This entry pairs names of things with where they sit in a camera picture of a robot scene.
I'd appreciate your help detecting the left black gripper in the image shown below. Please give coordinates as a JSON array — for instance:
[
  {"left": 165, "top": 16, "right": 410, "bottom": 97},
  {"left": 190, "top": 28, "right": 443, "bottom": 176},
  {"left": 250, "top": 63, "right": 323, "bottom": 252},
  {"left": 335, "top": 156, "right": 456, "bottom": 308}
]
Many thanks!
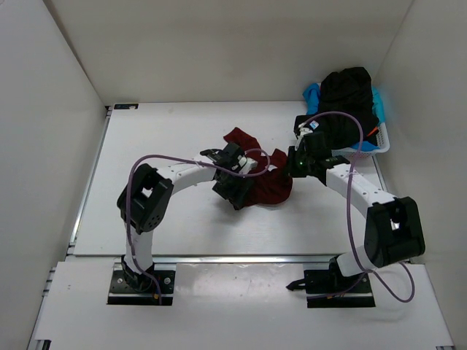
[{"left": 212, "top": 166, "right": 253, "bottom": 208}]

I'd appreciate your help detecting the dark red t shirt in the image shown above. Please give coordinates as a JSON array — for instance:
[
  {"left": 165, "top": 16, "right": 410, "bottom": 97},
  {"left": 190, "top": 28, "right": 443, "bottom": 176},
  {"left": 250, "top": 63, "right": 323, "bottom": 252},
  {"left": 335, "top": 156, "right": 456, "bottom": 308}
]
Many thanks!
[{"left": 223, "top": 128, "right": 293, "bottom": 206}]

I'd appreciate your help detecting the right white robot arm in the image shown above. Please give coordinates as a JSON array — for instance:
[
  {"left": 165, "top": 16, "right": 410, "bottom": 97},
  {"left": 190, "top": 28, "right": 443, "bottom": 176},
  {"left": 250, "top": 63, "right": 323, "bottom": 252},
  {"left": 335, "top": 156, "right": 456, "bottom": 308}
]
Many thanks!
[{"left": 287, "top": 124, "right": 425, "bottom": 292}]

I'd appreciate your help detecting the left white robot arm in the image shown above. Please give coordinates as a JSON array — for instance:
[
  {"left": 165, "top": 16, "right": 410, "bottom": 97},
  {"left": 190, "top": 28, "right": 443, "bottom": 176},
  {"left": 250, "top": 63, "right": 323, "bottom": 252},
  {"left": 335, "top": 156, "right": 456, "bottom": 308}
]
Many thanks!
[{"left": 117, "top": 142, "right": 258, "bottom": 294}]

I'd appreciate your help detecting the blue t shirt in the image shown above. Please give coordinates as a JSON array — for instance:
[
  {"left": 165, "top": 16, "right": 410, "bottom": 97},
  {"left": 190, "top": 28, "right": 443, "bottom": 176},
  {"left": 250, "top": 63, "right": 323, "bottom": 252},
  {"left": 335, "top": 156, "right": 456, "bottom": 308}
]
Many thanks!
[{"left": 302, "top": 83, "right": 385, "bottom": 146}]

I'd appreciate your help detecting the white plastic laundry basket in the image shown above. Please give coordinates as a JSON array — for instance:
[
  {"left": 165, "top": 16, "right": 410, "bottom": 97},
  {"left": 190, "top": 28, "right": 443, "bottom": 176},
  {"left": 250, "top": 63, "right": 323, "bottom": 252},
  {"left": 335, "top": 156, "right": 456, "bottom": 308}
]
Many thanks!
[{"left": 332, "top": 122, "right": 390, "bottom": 158}]

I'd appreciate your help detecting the black t shirt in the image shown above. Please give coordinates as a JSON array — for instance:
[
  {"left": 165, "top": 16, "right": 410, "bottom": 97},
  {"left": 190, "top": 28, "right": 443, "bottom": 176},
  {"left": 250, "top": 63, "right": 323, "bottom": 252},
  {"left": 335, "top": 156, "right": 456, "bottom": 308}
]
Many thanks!
[{"left": 294, "top": 66, "right": 379, "bottom": 149}]

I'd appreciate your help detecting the black label sticker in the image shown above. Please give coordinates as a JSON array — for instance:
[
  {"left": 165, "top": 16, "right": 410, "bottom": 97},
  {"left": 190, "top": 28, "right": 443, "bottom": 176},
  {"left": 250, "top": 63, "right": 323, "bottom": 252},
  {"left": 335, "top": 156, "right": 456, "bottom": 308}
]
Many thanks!
[{"left": 113, "top": 104, "right": 139, "bottom": 110}]

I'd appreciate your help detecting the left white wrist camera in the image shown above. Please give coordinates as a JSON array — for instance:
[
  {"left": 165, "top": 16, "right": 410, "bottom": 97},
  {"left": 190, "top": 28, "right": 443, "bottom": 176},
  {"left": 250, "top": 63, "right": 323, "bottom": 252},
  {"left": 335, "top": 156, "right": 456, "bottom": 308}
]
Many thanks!
[{"left": 231, "top": 156, "right": 258, "bottom": 175}]

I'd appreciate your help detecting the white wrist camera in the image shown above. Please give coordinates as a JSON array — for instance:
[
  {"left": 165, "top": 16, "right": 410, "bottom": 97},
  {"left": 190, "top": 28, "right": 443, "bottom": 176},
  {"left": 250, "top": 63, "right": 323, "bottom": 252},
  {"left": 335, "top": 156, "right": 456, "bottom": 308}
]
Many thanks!
[
  {"left": 231, "top": 156, "right": 258, "bottom": 175},
  {"left": 295, "top": 121, "right": 320, "bottom": 138}
]

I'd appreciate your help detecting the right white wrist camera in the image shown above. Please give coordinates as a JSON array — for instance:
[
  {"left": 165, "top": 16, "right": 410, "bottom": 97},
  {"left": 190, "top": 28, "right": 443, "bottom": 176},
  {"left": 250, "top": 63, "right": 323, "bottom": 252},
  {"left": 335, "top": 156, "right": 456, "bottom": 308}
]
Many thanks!
[{"left": 295, "top": 121, "right": 320, "bottom": 138}]

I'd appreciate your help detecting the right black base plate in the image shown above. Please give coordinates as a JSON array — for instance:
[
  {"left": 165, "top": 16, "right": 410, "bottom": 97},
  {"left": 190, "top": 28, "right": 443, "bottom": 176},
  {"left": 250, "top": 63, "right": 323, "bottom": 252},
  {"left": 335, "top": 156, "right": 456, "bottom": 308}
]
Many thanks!
[{"left": 286, "top": 266, "right": 376, "bottom": 308}]

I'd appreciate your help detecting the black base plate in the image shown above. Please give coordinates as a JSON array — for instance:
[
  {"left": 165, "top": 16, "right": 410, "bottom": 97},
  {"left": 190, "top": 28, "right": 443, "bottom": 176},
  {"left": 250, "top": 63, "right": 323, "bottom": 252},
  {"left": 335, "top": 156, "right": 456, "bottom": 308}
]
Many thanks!
[
  {"left": 107, "top": 264, "right": 176, "bottom": 306},
  {"left": 286, "top": 266, "right": 376, "bottom": 308}
]

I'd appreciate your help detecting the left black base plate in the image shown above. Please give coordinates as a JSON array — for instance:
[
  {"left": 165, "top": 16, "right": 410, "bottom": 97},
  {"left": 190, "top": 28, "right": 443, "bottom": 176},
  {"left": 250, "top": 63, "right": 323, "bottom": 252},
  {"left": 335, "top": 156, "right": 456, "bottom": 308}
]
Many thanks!
[{"left": 107, "top": 264, "right": 176, "bottom": 306}]

